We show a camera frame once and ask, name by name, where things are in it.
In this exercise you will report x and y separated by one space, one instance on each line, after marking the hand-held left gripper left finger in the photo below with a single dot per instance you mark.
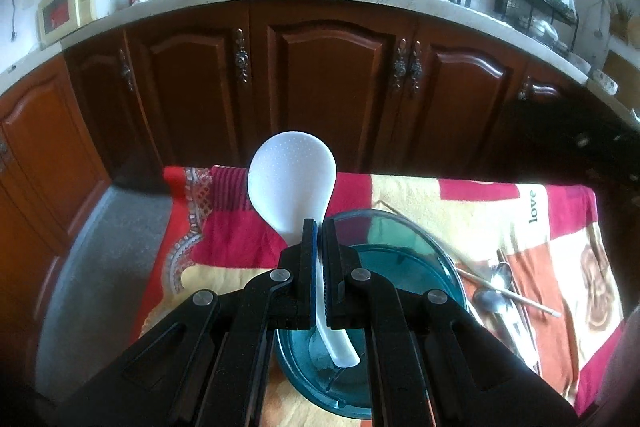
313 272

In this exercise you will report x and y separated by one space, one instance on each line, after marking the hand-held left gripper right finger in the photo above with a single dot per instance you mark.
327 272

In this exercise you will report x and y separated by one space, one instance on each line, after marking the teal plastic utensil holder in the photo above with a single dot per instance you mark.
400 257

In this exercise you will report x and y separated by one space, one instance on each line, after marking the wooden chopstick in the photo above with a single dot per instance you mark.
510 287
530 304
400 216

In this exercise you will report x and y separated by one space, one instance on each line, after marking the white rice paddle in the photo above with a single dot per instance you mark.
290 177

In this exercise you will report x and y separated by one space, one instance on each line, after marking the printed blanket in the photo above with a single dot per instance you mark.
225 247

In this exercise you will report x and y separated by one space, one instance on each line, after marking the wooden base cabinets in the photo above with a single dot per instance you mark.
330 77

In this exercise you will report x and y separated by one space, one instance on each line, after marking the white bowl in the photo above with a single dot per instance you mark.
579 64

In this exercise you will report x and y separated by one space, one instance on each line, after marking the patterned bowl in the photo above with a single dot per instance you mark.
602 83

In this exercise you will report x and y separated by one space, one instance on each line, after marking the black dish rack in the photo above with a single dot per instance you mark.
540 7

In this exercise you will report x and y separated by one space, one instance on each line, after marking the cream microwave oven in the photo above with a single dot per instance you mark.
65 9

